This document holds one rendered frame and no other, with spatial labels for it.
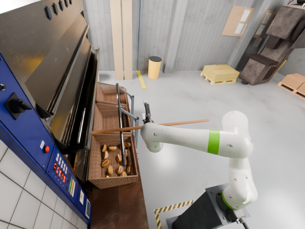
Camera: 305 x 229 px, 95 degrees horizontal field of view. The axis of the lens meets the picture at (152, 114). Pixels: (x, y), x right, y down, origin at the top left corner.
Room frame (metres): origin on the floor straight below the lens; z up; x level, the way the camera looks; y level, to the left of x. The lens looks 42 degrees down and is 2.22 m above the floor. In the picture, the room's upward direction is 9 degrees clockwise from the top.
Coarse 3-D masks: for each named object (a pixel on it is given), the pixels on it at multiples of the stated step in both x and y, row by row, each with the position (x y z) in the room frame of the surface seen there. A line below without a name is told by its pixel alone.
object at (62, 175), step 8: (56, 160) 0.31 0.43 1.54; (56, 168) 0.28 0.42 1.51; (64, 168) 0.32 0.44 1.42; (56, 176) 0.25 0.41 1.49; (64, 176) 0.29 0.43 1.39; (72, 176) 0.34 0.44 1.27; (64, 184) 0.26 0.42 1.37; (72, 184) 0.30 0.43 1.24; (72, 192) 0.27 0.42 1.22; (72, 200) 0.23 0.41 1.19
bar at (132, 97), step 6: (132, 96) 1.72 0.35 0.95; (132, 102) 1.71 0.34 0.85; (120, 108) 1.17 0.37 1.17; (132, 108) 1.71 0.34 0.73; (120, 114) 1.07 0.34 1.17; (132, 114) 1.71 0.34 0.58; (120, 120) 0.98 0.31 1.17; (132, 120) 1.71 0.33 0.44; (138, 120) 1.26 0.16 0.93; (120, 126) 0.90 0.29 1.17; (120, 132) 0.83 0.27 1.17; (120, 138) 0.77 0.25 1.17; (138, 156) 1.29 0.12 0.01
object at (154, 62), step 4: (152, 56) 4.38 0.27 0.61; (156, 56) 4.43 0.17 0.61; (152, 60) 4.08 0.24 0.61; (156, 60) 4.11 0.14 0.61; (160, 60) 4.17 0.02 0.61; (152, 64) 4.09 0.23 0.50; (156, 64) 4.09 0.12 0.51; (160, 64) 4.21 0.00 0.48; (148, 68) 4.21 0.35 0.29; (152, 68) 4.09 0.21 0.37; (156, 68) 4.10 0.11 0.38; (148, 72) 4.19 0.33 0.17; (152, 72) 4.09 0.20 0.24; (156, 72) 4.12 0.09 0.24; (148, 76) 4.18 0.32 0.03; (152, 76) 4.10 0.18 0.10; (156, 76) 4.14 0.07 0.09
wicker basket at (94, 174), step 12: (96, 144) 0.94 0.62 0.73; (108, 144) 1.05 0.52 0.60; (132, 144) 1.02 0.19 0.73; (96, 156) 0.80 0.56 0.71; (108, 156) 0.89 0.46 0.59; (132, 156) 0.94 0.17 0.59; (96, 168) 0.67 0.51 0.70; (96, 180) 0.51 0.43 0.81; (108, 180) 0.54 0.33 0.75; (120, 180) 0.58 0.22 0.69; (132, 180) 0.62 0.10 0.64
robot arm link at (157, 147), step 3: (147, 144) 0.48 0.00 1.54; (156, 144) 0.48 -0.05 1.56; (159, 144) 0.50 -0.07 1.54; (162, 144) 0.52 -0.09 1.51; (147, 147) 0.49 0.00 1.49; (150, 147) 0.48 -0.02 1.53; (153, 147) 0.48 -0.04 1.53; (156, 147) 0.48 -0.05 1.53; (159, 147) 0.49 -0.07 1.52; (150, 150) 0.48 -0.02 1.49; (153, 150) 0.48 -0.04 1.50; (156, 150) 0.48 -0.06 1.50; (159, 150) 0.49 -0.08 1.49
